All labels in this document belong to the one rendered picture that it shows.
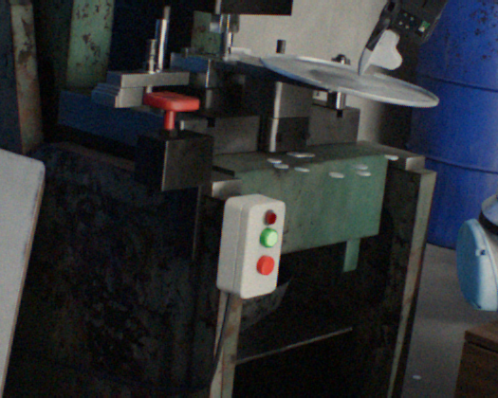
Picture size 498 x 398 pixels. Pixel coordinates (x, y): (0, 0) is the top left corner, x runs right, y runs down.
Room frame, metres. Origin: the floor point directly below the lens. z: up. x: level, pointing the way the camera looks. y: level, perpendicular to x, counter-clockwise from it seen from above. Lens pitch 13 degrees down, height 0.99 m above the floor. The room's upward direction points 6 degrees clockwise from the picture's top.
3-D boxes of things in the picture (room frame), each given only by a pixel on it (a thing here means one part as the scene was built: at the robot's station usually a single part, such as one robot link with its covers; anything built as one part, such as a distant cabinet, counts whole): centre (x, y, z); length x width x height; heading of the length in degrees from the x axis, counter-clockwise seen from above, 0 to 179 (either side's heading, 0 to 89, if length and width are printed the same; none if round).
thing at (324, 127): (1.97, 0.08, 0.68); 0.45 x 0.30 x 0.06; 139
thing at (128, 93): (1.84, 0.19, 0.76); 0.17 x 0.06 x 0.10; 139
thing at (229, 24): (1.96, 0.07, 0.84); 0.05 x 0.03 x 0.04; 139
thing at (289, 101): (1.86, -0.06, 0.72); 0.25 x 0.14 x 0.14; 49
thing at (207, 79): (1.97, 0.07, 0.76); 0.15 x 0.09 x 0.05; 139
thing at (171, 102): (1.57, 0.12, 0.72); 0.07 x 0.06 x 0.08; 49
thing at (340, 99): (2.02, -0.13, 0.75); 0.03 x 0.03 x 0.10; 49
